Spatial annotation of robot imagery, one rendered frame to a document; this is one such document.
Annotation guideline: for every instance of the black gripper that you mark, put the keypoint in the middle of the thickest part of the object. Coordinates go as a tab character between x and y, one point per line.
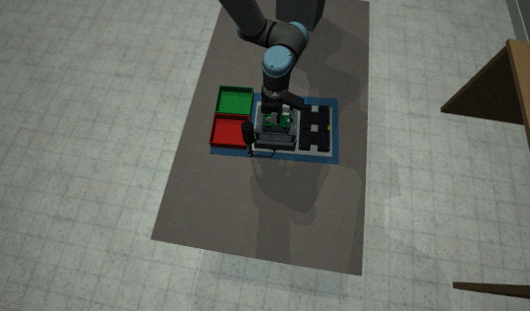
273	107

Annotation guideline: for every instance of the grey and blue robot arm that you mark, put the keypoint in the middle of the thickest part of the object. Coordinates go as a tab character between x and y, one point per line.
275	36

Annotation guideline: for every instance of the green bin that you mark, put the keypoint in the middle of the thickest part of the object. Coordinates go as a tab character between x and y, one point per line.
234	99

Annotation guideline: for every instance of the green circuit board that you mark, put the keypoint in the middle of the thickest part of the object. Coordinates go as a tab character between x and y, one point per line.
284	120

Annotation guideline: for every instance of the red open-top bin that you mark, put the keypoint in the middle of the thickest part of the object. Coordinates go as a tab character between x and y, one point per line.
226	131

